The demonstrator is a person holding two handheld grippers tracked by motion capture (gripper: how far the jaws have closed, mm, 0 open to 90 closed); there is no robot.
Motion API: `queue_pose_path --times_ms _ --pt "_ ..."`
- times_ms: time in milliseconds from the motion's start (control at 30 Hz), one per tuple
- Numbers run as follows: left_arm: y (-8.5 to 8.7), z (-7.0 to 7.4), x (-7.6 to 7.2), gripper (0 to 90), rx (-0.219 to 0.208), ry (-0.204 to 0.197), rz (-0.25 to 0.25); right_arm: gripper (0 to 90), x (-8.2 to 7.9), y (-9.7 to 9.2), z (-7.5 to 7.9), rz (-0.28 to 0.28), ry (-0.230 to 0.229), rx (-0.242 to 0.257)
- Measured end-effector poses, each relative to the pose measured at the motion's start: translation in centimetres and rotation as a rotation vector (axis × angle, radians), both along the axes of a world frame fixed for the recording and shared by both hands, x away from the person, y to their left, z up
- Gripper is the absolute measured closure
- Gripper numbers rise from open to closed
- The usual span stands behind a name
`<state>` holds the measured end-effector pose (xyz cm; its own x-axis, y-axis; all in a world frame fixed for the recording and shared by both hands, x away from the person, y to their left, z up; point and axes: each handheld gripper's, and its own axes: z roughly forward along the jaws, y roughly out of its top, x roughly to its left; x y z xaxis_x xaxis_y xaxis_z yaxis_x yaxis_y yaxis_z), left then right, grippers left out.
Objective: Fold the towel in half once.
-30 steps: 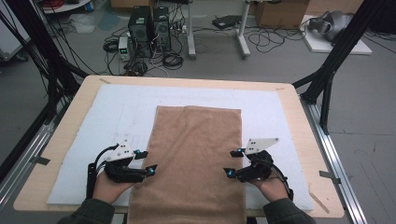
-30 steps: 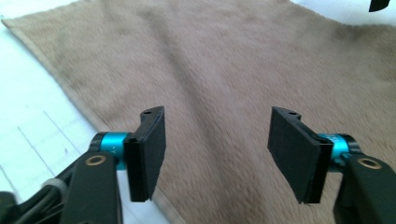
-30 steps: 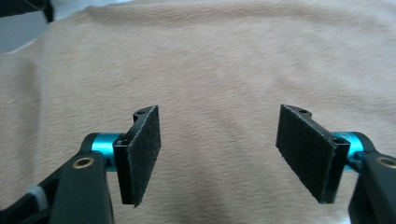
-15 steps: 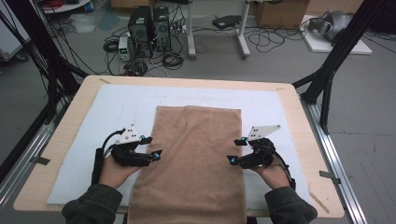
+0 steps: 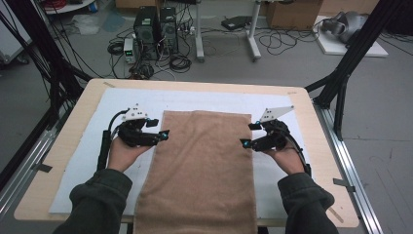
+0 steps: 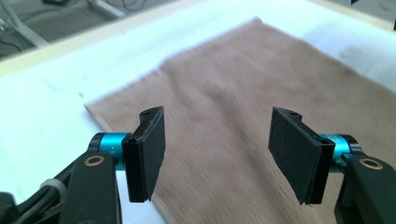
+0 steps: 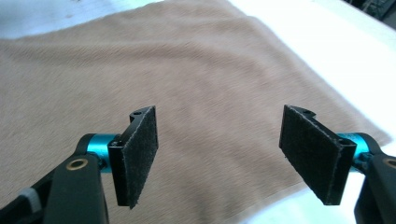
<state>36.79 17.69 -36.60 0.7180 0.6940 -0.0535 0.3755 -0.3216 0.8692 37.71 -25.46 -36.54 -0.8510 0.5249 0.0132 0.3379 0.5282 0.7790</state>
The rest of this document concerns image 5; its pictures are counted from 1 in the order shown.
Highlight black tape piece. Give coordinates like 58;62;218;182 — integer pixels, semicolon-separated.
31;162;54;174

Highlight slim black computer tower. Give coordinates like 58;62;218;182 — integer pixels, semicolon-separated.
158;7;180;55

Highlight white desk frame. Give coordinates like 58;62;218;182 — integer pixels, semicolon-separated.
194;0;263;63

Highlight clear plastic bag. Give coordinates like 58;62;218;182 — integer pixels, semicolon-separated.
70;14;100;36

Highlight small coil of black cable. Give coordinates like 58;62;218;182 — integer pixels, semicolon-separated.
106;40;126;56

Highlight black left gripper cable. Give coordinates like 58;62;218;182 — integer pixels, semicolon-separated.
96;109;131;172

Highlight black frame post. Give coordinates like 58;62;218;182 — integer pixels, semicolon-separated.
304;0;411;141
0;0;93;132

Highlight person's right hand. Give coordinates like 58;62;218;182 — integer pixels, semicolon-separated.
262;142;307;176

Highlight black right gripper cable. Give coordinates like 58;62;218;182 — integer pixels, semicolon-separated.
285;132;313;178

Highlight loose black floor cables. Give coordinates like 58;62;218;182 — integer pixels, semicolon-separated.
257;19;321;57

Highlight large cardboard box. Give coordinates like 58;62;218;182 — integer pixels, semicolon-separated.
265;0;324;31

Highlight person's left hand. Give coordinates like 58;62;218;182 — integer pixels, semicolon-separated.
106;136;154;174

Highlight grey rounded device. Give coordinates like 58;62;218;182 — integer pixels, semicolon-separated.
320;11;370;44

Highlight aluminium rail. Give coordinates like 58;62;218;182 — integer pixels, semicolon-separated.
313;99;386;234
0;106;71;222

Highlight large coil of black cable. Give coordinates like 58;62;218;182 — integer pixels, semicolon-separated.
169;55;193;74

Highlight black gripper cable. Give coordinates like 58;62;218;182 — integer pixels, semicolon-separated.
96;109;131;172
285;132;313;178

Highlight white floor board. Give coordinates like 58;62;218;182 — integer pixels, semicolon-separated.
313;15;390;59

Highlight grey tape piece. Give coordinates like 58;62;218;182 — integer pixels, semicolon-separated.
332;177;357;193

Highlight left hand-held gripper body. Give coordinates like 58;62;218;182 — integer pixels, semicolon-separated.
116;103;161;148

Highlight brown terry towel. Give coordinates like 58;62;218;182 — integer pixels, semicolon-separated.
132;109;259;234

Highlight white foam mat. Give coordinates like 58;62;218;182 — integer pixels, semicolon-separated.
48;87;327;220

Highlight round white table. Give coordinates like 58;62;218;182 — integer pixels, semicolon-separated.
43;0;98;16

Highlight flat black device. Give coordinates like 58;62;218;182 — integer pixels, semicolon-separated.
220;15;253;31

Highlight white bench power supply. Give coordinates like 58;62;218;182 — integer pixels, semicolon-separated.
123;37;137;64

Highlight large black computer tower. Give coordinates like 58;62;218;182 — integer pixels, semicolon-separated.
132;5;161;61

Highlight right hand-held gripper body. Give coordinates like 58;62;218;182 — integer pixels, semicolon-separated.
252;105;295;152

